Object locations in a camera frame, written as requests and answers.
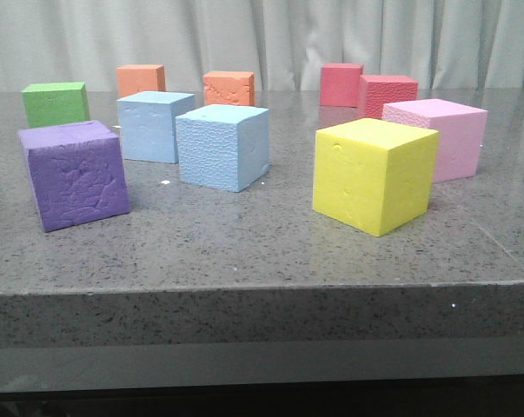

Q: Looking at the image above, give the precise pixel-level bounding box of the green foam block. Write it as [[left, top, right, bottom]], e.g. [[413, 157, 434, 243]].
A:
[[22, 82, 90, 128]]

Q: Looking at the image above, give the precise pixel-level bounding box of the orange foam block far left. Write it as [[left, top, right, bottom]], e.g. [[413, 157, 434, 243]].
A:
[[116, 64, 166, 97]]

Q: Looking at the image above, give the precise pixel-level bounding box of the purple foam block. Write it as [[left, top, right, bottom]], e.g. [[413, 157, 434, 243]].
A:
[[18, 120, 130, 232]]

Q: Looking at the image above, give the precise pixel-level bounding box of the textured light blue foam block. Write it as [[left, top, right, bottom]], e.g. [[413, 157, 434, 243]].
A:
[[176, 104, 269, 192]]

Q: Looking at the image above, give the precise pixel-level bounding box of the red foam block rear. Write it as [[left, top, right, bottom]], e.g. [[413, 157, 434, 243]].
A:
[[320, 63, 364, 108]]

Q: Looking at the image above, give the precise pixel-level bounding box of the textured red foam block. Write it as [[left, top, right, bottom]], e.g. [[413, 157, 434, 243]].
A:
[[356, 75, 418, 119]]

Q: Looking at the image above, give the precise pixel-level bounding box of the grey curtain backdrop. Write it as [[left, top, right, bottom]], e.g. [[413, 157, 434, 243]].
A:
[[0, 1, 524, 91]]

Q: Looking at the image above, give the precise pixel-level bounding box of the dented orange foam block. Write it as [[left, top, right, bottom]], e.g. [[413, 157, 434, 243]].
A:
[[202, 70, 255, 106]]

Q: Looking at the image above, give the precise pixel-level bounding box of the smooth light blue foam block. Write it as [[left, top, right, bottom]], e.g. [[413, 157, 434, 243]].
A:
[[117, 91, 196, 163]]

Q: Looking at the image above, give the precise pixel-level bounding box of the pink foam block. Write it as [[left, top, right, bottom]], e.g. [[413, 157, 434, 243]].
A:
[[382, 98, 488, 182]]

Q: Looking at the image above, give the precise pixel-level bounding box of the yellow foam block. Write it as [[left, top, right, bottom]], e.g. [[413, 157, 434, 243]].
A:
[[313, 118, 439, 236]]

